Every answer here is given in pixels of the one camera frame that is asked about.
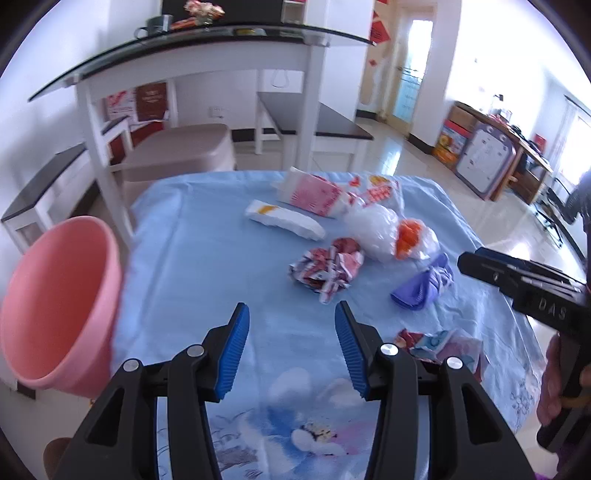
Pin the orange white plastic bag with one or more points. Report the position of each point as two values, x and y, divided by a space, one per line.
413 237

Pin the dark red gift box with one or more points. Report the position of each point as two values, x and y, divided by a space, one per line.
151 102

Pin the long white bench black top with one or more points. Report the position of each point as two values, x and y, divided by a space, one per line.
46 184

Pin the white wall socket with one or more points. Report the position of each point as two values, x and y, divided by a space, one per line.
218 111

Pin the colourful fruit carton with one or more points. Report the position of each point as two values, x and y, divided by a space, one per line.
450 141

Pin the pink tissue packet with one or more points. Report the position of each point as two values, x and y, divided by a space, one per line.
311 191

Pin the white red carton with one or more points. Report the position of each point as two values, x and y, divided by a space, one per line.
121 105

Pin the colourful crumpled wrapper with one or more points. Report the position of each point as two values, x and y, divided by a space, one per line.
436 346

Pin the crumpled red white wrapper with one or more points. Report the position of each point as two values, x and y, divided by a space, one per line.
330 270

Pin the pink plastic bucket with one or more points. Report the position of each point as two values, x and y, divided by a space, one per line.
60 295

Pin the blue floral tablecloth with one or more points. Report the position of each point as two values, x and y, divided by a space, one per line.
207 258

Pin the red wall decorations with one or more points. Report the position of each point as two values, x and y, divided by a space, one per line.
379 27

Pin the clear snack bag red label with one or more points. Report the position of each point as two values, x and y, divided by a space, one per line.
378 189

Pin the white table glass top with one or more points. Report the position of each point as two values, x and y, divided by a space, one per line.
207 60

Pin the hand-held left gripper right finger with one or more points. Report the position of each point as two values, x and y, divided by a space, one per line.
351 350

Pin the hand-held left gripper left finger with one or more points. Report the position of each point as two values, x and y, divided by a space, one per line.
233 350

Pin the grey framed whiteboard easel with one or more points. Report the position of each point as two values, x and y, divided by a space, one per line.
485 159

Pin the brown round stool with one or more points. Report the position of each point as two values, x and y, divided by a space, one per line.
54 459

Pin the clear plastic bag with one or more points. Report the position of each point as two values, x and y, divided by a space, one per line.
371 230

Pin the purple cloth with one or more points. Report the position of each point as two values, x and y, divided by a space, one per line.
422 288

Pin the grey mug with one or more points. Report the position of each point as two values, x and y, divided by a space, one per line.
159 25

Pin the small red box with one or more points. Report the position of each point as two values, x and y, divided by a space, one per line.
184 24

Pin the flower bouquet in vase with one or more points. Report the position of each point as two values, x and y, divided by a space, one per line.
203 11

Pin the wooden desk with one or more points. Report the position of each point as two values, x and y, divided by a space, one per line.
531 157

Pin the person's right hand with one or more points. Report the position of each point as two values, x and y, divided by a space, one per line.
549 383

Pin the beige plastic stool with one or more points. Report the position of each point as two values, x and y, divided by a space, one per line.
184 147

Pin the short white bench black top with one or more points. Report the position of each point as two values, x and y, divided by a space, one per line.
332 122

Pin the black metal chair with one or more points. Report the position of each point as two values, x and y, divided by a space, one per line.
554 217

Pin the black television screen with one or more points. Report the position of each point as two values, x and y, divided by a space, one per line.
254 9

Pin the white shelf unit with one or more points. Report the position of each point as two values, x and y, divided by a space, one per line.
293 11

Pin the white foam piece yellow tape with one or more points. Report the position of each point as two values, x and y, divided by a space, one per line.
286 219

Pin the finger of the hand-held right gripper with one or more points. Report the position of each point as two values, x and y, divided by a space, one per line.
531 267
494 274

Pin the glass door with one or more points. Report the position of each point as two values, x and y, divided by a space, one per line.
408 69

